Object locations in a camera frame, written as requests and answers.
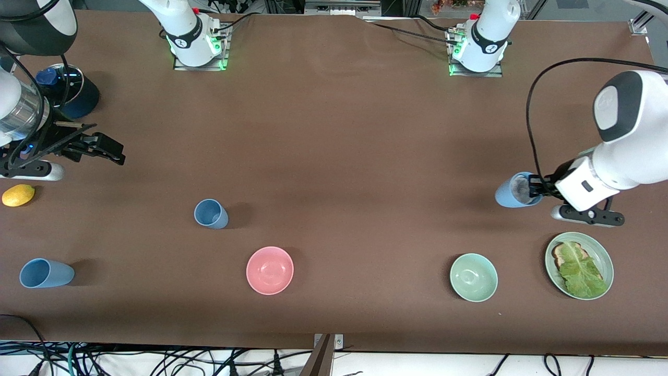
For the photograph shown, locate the yellow lemon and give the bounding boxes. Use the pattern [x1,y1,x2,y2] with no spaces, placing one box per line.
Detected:
[2,184,36,208]

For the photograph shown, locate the green plate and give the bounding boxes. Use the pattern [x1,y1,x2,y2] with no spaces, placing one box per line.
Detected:
[544,231,615,301]

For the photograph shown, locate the white tissue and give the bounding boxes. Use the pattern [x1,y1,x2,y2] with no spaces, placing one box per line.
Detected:
[510,176,530,203]

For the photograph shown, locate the grey metal rack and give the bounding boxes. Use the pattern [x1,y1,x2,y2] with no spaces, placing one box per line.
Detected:
[305,0,381,16]

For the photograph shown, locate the black left base cable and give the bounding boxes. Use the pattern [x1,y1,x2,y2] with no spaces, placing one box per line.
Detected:
[365,16,455,45]

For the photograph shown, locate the blue cup lying sideways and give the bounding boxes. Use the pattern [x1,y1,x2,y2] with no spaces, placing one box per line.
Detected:
[19,258,75,289]

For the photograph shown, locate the glass pot lid blue knob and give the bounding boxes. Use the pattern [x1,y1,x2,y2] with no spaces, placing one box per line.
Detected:
[35,64,84,108]

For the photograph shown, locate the green bowl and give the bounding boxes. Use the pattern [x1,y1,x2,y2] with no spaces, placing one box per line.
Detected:
[449,253,498,303]

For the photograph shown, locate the dark blue saucepan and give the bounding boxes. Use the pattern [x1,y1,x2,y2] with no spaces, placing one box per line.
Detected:
[50,73,100,120]

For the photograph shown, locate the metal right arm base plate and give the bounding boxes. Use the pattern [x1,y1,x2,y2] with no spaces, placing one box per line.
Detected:
[173,23,231,72]

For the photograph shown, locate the pink bowl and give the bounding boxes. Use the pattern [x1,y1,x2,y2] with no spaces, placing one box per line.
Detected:
[246,246,294,296]

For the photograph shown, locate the dark brown post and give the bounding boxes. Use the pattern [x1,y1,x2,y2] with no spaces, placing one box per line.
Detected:
[300,334,335,376]

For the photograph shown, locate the blue cup holding tissue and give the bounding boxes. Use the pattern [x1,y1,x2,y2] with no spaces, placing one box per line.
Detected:
[495,172,543,208]

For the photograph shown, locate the black right base cable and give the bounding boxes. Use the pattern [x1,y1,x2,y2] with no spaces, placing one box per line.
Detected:
[211,10,254,33]

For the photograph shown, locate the black curved floor cable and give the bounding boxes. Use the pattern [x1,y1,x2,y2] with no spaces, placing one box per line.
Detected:
[0,314,53,376]

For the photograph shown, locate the black base cable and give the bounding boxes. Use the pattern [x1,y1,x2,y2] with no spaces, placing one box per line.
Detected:
[365,16,455,45]
[211,10,254,33]

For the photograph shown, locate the green lettuce leaf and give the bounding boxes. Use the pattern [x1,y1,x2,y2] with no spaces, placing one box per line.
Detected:
[558,243,609,299]

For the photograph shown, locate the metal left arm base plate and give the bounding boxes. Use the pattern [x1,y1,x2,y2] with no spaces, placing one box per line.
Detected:
[448,29,504,78]

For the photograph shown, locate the metal table edge bracket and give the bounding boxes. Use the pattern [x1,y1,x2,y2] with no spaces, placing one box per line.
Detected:
[313,333,344,350]

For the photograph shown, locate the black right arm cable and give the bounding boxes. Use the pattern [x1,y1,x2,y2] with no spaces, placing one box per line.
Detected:
[0,44,74,173]

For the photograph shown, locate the toasted bread slice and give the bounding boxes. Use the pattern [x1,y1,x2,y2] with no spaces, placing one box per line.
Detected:
[552,241,605,285]

